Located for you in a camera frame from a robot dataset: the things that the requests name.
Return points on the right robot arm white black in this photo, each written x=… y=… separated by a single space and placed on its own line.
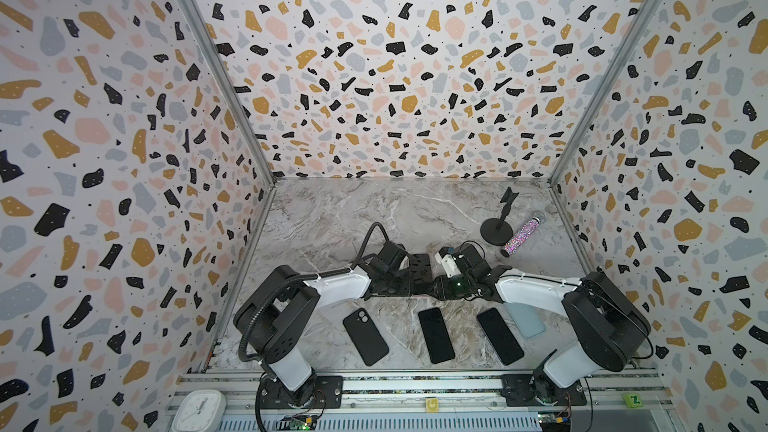
x=608 y=328

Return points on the white square clock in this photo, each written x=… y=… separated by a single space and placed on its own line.
x=200 y=411

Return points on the light blue phone case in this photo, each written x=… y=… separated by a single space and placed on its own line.
x=526 y=319

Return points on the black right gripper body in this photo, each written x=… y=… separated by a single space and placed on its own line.
x=459 y=279

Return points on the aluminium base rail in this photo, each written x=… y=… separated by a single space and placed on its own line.
x=476 y=401

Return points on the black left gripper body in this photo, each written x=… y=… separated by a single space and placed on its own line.
x=397 y=284

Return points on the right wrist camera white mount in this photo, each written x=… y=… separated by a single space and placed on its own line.
x=448 y=264

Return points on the black phone case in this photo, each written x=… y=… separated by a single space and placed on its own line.
x=366 y=337

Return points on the black phone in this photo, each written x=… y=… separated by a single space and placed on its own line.
x=500 y=336
x=436 y=336

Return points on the glitter purple microphone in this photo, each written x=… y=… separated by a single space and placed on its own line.
x=523 y=234

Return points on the black phone middle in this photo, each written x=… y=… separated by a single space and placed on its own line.
x=436 y=336

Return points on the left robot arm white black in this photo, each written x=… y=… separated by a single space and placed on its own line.
x=273 y=319

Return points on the green sticker tag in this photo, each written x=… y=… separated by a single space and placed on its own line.
x=633 y=400

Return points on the black phone stand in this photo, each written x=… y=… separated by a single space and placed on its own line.
x=497 y=231

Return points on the aluminium corner post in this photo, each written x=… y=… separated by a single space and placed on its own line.
x=218 y=72
x=604 y=86

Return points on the aluminium corner post left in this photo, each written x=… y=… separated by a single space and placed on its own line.
x=218 y=72

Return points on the black phone right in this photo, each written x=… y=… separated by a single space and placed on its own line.
x=500 y=336

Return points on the aluminium corner post right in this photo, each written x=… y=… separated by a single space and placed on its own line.
x=604 y=86

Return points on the yellow sticker tag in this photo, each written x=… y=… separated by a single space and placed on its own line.
x=432 y=405

